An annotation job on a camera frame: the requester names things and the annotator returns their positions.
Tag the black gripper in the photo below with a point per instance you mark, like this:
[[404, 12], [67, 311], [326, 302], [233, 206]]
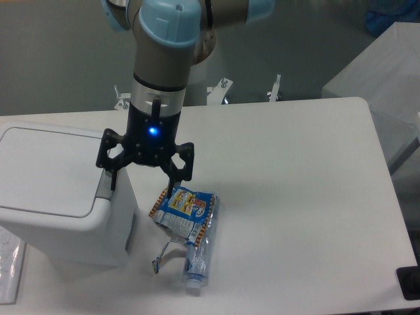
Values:
[[151, 138]]

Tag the white push-lid trash can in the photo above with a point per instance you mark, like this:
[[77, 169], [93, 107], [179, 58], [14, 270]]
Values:
[[54, 197]]

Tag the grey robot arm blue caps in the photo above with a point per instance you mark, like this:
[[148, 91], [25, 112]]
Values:
[[166, 34]]

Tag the blue snack wrapper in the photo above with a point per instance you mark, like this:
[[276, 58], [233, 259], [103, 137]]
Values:
[[183, 218]]

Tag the crushed clear plastic bottle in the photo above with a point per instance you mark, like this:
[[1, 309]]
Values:
[[198, 259]]

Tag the silver levelling foot bolt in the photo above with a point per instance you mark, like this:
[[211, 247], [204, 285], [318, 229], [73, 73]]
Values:
[[274, 94]]

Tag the laminated paper sheet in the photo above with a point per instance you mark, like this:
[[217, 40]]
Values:
[[12, 259]]

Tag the white covered side table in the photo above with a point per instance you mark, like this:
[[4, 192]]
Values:
[[386, 76]]

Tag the blue object in background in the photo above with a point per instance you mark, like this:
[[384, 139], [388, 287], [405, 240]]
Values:
[[376, 23]]

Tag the black device at table edge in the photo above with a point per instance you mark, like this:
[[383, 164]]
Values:
[[408, 278]]

